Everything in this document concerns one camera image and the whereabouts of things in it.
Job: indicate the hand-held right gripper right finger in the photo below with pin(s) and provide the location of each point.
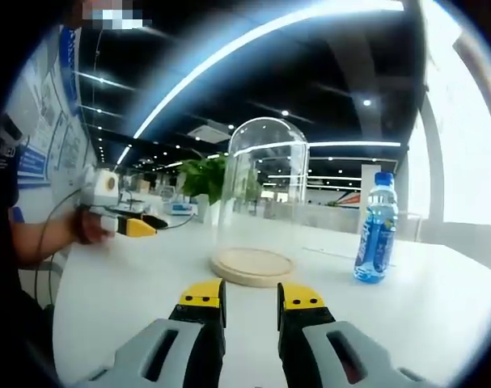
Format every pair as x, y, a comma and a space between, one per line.
322, 355

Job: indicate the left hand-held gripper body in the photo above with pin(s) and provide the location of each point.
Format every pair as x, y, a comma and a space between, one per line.
103, 190

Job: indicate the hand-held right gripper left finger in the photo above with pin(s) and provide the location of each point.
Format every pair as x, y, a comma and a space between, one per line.
164, 355

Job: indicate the clear glass dome cover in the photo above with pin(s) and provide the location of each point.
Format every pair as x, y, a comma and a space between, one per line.
265, 194

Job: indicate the blue Mizone drink bottle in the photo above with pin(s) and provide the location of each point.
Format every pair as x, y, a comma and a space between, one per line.
376, 238

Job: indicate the person's left hand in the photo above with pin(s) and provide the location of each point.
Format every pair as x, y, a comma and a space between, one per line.
92, 231

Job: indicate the green potted plant white pot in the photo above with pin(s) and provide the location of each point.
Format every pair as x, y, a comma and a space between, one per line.
204, 182

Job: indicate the ceiling air vent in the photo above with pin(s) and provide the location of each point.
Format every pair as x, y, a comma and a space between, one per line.
206, 132

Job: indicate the round wooden base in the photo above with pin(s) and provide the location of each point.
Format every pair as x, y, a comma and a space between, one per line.
251, 266

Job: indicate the grey chest-worn device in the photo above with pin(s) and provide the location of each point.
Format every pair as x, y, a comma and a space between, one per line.
11, 132

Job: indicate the person's dark clothing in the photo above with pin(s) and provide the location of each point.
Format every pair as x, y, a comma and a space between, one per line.
6, 303

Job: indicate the blue white wall display board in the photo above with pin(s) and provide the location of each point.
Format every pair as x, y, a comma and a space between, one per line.
51, 133

